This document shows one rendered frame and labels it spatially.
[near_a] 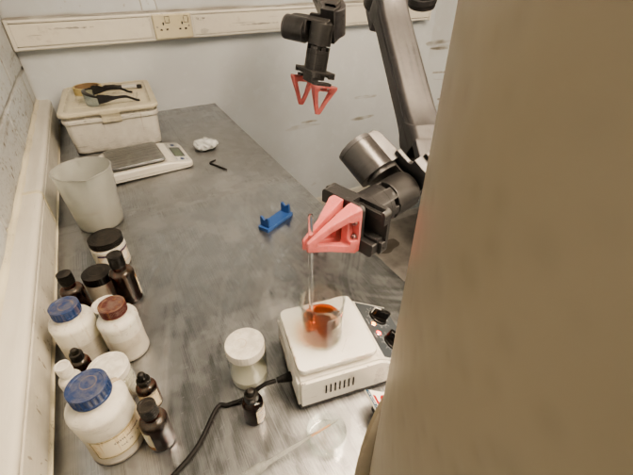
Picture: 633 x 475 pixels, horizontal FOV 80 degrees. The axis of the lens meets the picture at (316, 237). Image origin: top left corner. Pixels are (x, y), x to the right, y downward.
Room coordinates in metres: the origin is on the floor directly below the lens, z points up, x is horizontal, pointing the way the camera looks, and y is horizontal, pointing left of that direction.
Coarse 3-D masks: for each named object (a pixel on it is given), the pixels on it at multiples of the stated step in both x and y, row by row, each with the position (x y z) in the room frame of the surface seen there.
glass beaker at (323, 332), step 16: (304, 288) 0.38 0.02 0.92; (320, 288) 0.40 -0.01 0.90; (336, 288) 0.39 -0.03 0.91; (304, 304) 0.38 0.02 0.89; (336, 304) 0.39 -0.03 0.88; (304, 320) 0.35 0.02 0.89; (320, 320) 0.34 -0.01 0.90; (336, 320) 0.34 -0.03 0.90; (304, 336) 0.35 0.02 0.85; (320, 336) 0.34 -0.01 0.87; (336, 336) 0.35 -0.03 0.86
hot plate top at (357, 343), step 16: (352, 304) 0.43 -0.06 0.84; (288, 320) 0.39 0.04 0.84; (352, 320) 0.39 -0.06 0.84; (288, 336) 0.36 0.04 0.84; (352, 336) 0.36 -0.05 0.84; (368, 336) 0.36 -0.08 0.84; (304, 352) 0.34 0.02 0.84; (320, 352) 0.34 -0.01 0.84; (336, 352) 0.34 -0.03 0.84; (352, 352) 0.34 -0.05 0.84; (368, 352) 0.34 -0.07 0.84; (304, 368) 0.31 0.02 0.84; (320, 368) 0.31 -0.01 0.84
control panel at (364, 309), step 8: (360, 304) 0.45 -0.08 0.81; (360, 312) 0.43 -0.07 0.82; (368, 312) 0.44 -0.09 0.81; (368, 320) 0.42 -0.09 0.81; (392, 320) 0.44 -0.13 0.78; (368, 328) 0.40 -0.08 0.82; (376, 328) 0.41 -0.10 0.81; (384, 328) 0.41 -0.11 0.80; (392, 328) 0.42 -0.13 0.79; (376, 336) 0.38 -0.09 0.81; (384, 344) 0.37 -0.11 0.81; (384, 352) 0.35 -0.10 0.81
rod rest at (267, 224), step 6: (282, 204) 0.84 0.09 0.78; (288, 204) 0.83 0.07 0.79; (282, 210) 0.84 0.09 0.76; (288, 210) 0.82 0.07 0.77; (276, 216) 0.81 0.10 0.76; (282, 216) 0.81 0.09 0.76; (288, 216) 0.82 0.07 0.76; (264, 222) 0.77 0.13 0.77; (270, 222) 0.78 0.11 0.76; (276, 222) 0.78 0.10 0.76; (282, 222) 0.79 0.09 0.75; (258, 228) 0.77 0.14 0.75; (264, 228) 0.76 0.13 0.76; (270, 228) 0.76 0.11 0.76
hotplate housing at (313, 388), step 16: (368, 304) 0.47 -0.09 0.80; (288, 352) 0.35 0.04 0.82; (288, 368) 0.35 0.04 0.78; (336, 368) 0.32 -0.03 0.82; (352, 368) 0.33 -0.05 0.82; (368, 368) 0.33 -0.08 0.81; (384, 368) 0.34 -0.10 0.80; (304, 384) 0.30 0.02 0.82; (320, 384) 0.31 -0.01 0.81; (336, 384) 0.31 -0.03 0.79; (352, 384) 0.32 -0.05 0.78; (368, 384) 0.33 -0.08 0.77; (304, 400) 0.30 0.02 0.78; (320, 400) 0.31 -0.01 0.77
